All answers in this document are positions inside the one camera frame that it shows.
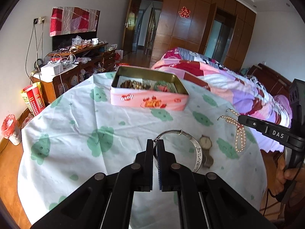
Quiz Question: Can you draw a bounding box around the black power cable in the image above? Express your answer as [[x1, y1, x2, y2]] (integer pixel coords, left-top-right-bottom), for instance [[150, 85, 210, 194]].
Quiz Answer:
[[25, 24, 36, 77]]

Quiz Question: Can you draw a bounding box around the gold wristwatch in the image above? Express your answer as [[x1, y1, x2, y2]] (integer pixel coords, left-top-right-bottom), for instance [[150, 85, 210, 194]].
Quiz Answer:
[[199, 135, 214, 169]]

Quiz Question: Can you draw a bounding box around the grey power cable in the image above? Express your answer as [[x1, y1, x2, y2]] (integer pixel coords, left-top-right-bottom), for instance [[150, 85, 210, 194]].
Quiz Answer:
[[36, 24, 44, 61]]

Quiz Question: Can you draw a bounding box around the red trash bag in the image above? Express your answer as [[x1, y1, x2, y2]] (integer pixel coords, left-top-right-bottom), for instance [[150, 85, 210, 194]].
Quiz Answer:
[[1, 114, 17, 137]]

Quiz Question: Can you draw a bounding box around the person's right hand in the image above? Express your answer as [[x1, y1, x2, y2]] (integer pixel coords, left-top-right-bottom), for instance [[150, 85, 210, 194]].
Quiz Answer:
[[275, 152, 303, 192]]

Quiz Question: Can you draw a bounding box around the red yellow bag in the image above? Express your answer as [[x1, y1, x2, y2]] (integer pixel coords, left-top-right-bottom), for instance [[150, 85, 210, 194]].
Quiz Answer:
[[21, 81, 46, 117]]

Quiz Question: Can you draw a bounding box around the green jade bangle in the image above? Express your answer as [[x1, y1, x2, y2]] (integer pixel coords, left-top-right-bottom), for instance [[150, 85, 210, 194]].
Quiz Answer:
[[152, 81, 175, 92]]

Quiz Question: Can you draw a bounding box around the wooden door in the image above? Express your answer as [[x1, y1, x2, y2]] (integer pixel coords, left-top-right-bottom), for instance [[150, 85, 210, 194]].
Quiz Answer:
[[122, 0, 140, 53]]

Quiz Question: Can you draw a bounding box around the pearl necklace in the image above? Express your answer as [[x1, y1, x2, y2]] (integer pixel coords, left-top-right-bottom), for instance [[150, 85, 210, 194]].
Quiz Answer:
[[216, 108, 246, 152]]

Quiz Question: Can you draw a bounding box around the purple pillow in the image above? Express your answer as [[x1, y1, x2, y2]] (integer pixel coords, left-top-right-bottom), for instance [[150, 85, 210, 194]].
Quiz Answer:
[[274, 94, 293, 124]]

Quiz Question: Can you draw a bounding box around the wooden wardrobe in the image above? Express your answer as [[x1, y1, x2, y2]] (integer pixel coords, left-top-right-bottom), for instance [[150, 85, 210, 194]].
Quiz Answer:
[[130, 0, 258, 72]]

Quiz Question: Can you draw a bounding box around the white trash bin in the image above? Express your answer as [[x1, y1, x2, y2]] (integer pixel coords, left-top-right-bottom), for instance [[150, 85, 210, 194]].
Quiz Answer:
[[5, 124, 22, 146]]

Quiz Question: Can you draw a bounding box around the person's right forearm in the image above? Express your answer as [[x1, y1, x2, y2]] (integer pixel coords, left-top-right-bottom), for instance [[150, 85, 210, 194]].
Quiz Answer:
[[285, 167, 305, 229]]

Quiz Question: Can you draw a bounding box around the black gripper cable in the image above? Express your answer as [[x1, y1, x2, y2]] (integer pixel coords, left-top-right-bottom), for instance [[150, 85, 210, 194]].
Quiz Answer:
[[263, 188, 284, 218]]

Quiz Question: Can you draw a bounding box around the patchwork quilt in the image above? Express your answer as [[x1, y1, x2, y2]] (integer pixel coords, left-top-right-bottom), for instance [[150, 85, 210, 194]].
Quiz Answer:
[[151, 47, 292, 127]]

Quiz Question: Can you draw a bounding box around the red paper decoration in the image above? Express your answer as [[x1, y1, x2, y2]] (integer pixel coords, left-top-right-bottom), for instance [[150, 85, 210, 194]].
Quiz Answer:
[[179, 6, 191, 18]]

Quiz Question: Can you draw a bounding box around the black white printed pillow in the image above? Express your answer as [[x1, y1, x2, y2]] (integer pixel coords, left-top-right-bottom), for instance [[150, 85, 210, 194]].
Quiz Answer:
[[245, 75, 268, 90]]

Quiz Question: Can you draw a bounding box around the silver bangle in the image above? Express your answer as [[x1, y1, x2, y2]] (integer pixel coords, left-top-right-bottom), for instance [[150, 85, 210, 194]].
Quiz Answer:
[[152, 129, 203, 173]]

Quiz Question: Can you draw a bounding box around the white green-print tablecloth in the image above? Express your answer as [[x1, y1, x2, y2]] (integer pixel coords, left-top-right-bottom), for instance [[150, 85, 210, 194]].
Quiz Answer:
[[17, 70, 267, 229]]

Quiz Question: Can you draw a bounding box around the wooden headboard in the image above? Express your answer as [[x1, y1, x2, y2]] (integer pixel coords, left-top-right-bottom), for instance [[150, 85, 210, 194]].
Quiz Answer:
[[246, 63, 295, 96]]

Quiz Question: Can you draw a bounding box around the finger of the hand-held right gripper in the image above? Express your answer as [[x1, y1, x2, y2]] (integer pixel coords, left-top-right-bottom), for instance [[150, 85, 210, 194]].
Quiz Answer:
[[238, 114, 290, 146]]

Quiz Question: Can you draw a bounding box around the pink tin box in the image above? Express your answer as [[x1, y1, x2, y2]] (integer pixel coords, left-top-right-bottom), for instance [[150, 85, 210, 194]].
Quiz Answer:
[[110, 65, 189, 111]]

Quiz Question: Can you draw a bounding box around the wooden television cabinet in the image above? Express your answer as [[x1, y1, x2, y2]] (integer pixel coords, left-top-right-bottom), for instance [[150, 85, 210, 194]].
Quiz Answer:
[[31, 42, 117, 105]]

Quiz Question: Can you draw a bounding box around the white box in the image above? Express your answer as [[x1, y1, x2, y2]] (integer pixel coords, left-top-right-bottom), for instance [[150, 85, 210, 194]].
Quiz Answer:
[[40, 63, 64, 75]]

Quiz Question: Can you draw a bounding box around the red white patchwork cover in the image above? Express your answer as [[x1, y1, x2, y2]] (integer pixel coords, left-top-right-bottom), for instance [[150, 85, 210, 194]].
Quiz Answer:
[[50, 6, 100, 37]]

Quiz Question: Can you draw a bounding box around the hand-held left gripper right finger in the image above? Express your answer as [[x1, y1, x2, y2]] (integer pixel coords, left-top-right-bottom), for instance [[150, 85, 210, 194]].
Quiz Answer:
[[156, 138, 278, 229]]

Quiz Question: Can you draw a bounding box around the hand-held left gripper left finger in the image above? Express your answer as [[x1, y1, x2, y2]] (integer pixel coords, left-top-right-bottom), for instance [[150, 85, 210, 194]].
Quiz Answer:
[[30, 138, 155, 229]]

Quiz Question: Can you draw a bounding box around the black television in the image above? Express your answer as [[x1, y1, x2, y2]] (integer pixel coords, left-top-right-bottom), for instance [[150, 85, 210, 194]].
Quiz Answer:
[[52, 10, 100, 52]]

